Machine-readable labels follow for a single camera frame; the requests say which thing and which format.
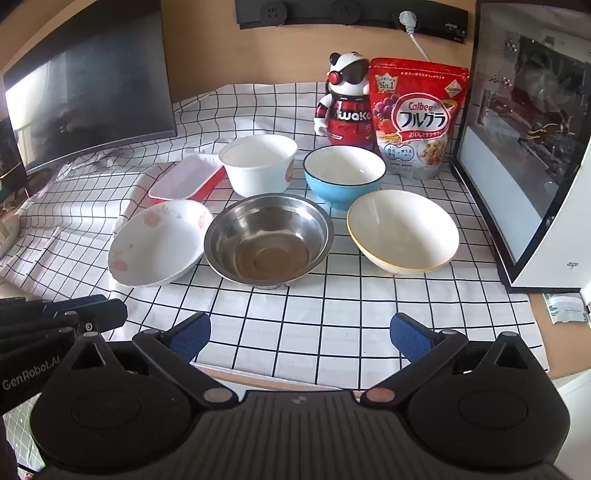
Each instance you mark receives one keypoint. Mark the red cereal bag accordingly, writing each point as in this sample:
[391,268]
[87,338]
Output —
[415,120]

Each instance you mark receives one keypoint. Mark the black computer monitor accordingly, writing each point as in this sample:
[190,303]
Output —
[92,92]

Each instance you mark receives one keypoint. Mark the panda figurine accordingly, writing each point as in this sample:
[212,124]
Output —
[344,120]

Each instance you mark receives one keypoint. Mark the small pale packet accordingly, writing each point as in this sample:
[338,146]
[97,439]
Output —
[565,307]

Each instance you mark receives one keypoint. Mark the stainless steel bowl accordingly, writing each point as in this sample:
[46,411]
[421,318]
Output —
[268,230]

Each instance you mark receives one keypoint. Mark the white round bowl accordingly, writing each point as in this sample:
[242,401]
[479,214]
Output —
[254,177]

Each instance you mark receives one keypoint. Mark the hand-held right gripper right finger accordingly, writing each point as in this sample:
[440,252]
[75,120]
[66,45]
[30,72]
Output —
[406,337]

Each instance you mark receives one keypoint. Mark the white floral bowl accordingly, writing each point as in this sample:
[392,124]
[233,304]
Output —
[152,244]

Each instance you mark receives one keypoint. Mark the white checked tablecloth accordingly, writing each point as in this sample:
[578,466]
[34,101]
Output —
[323,323]

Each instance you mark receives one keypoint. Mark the blue bowl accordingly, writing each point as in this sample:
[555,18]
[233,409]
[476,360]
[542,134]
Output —
[341,194]

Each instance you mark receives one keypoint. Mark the black power strip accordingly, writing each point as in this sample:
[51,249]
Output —
[295,11]

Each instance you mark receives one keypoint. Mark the red rectangular dish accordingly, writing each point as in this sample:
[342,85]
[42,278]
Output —
[184,177]

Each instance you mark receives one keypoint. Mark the white yellow-rimmed bowl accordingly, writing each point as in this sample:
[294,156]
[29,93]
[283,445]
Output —
[401,230]

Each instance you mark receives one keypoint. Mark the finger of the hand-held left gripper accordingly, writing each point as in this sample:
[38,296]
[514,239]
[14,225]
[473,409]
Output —
[101,314]

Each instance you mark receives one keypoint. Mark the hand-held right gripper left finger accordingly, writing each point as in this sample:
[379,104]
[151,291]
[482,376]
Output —
[191,337]

